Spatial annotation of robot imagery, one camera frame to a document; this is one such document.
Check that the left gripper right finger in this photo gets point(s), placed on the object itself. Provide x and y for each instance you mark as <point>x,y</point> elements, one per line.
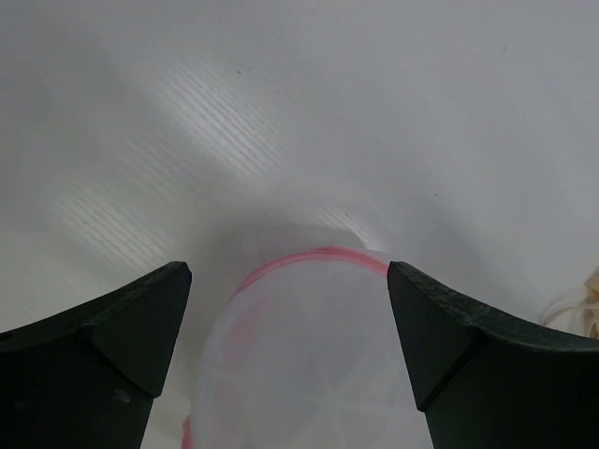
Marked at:
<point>487,379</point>

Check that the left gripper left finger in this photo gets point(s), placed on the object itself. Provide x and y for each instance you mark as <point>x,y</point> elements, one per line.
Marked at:
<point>87,377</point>

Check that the beige bra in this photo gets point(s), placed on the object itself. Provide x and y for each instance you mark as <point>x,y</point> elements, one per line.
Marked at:
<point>576,312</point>

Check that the white mesh laundry bag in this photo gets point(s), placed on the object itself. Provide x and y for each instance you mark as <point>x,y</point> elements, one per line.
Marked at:
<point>305,352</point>

